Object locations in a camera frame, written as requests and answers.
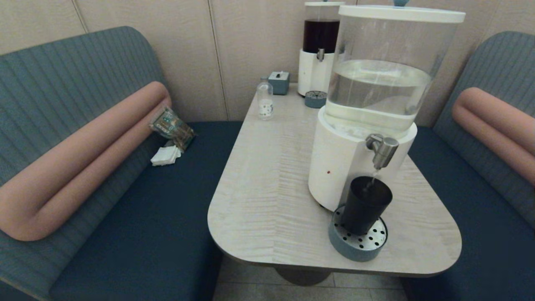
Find black plastic cup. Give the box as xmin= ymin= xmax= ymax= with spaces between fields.
xmin=342 ymin=176 xmax=393 ymax=235

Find large silver metal tap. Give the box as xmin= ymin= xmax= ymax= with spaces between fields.
xmin=366 ymin=134 xmax=399 ymax=170

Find clear plastic bottle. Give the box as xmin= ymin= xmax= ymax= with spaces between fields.
xmin=257 ymin=76 xmax=274 ymax=120

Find small blue box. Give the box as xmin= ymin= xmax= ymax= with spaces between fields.
xmin=268 ymin=70 xmax=290 ymax=95

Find small blue drip tray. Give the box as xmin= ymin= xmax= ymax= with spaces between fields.
xmin=305 ymin=90 xmax=329 ymax=109

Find clear water dispenser white base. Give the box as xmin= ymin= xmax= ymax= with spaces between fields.
xmin=308 ymin=5 xmax=466 ymax=212

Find dark drink dispenser white base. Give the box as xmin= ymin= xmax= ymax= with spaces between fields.
xmin=298 ymin=1 xmax=346 ymax=97

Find clear snack packet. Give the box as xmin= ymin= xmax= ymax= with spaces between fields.
xmin=149 ymin=106 xmax=196 ymax=152

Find white paper napkins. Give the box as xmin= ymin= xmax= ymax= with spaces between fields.
xmin=150 ymin=144 xmax=182 ymax=167

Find large blue drip tray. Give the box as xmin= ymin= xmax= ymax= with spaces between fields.
xmin=328 ymin=204 xmax=388 ymax=262

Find large white dispenser lid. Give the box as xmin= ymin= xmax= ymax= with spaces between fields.
xmin=339 ymin=0 xmax=466 ymax=23

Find teal upholstered bench sofa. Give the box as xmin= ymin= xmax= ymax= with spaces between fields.
xmin=0 ymin=26 xmax=243 ymax=301
xmin=401 ymin=31 xmax=535 ymax=301

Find dark table pedestal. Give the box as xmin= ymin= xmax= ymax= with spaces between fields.
xmin=274 ymin=268 xmax=335 ymax=287

